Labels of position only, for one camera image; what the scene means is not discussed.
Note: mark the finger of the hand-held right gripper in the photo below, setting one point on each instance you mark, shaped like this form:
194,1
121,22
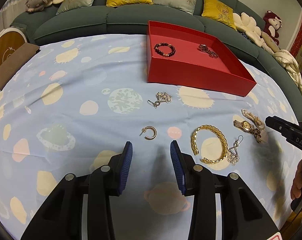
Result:
288,131

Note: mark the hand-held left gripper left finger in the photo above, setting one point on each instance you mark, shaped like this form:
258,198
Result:
126,170

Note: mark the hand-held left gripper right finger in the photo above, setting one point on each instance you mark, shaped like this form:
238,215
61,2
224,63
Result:
177,170

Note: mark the gold wrist watch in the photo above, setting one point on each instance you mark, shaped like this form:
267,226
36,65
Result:
245,124

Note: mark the gold hoop earring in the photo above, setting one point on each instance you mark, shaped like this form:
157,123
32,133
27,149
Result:
154,133

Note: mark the silver flower earring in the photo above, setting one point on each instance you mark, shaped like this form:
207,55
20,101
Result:
233,158
163,97

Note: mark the red shallow box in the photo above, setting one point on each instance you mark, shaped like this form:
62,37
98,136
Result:
190,67

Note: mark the person's right hand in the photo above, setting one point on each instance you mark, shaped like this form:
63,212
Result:
299,185

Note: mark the white quilt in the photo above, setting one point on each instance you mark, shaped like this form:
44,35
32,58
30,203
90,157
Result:
289,67

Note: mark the beige round cushion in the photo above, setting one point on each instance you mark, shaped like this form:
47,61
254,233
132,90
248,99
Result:
269,41

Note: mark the planet print blue tablecloth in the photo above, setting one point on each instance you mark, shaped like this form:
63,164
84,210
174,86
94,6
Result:
78,80

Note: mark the blue dotted cloth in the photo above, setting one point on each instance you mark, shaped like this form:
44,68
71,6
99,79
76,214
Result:
243,35

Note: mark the red monkey plush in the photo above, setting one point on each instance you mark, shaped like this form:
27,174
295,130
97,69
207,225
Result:
272,23

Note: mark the white flower cushion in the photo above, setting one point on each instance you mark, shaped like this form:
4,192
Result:
248,27

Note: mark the teal sofa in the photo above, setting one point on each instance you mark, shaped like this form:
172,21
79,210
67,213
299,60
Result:
131,20

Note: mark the brown cardboard sheet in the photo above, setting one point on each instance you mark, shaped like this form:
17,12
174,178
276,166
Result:
13,62

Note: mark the white round wood-faced appliance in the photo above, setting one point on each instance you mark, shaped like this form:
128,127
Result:
6,45

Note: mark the red wall banner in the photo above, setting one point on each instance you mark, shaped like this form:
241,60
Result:
298,32

